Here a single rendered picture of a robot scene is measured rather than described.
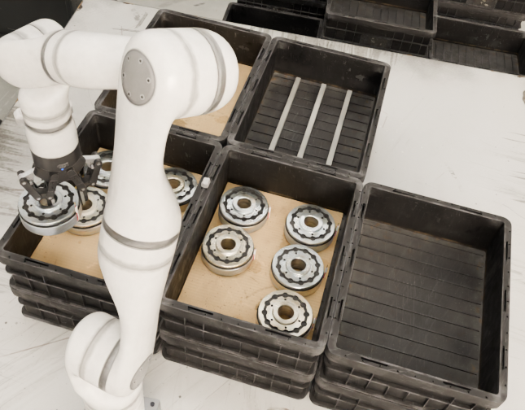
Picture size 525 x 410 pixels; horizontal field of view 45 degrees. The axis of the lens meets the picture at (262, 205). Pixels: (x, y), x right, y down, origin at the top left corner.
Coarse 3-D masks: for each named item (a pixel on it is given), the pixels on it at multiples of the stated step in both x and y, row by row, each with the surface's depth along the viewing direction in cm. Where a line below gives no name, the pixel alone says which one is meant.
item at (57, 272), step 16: (96, 112) 134; (80, 128) 130; (208, 144) 131; (208, 176) 125; (192, 208) 120; (16, 224) 115; (0, 240) 111; (0, 256) 109; (16, 256) 110; (32, 272) 110; (48, 272) 109; (64, 272) 108; (96, 288) 108
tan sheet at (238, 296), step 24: (264, 192) 137; (216, 216) 132; (336, 216) 134; (264, 240) 129; (192, 264) 124; (264, 264) 125; (192, 288) 120; (216, 288) 121; (240, 288) 121; (264, 288) 122; (240, 312) 118; (312, 336) 116
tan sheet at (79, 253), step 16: (48, 240) 124; (64, 240) 125; (80, 240) 125; (96, 240) 125; (32, 256) 122; (48, 256) 122; (64, 256) 122; (80, 256) 122; (96, 256) 123; (80, 272) 120; (96, 272) 121
